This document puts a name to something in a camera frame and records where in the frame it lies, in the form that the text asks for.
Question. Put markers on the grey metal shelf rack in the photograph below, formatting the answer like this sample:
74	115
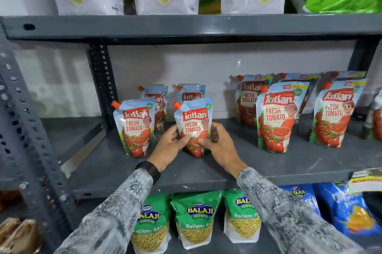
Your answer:
298	167

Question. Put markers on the person's right hand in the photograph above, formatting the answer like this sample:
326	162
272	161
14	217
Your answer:
222	149

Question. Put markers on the grey metal shelf board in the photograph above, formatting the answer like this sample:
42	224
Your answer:
219	246
68	134
179	25

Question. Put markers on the black wristwatch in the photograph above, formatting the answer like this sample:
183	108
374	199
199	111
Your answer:
149	170

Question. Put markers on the yellow white price label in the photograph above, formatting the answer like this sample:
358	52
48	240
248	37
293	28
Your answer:
365	180

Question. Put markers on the person's left hand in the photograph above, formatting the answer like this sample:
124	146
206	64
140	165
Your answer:
168	149

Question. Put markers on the ketchup pouch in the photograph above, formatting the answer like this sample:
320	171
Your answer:
135	131
194	119

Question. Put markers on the blue Crunchex chips bags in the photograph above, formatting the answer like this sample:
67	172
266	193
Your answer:
349	212
301	194

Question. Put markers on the brown paper packets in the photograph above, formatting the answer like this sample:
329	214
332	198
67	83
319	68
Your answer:
18	236

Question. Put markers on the person's left forearm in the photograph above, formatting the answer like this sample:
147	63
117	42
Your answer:
113	218

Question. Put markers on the ketchup pouch front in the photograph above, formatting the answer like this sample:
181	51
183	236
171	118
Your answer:
194	119

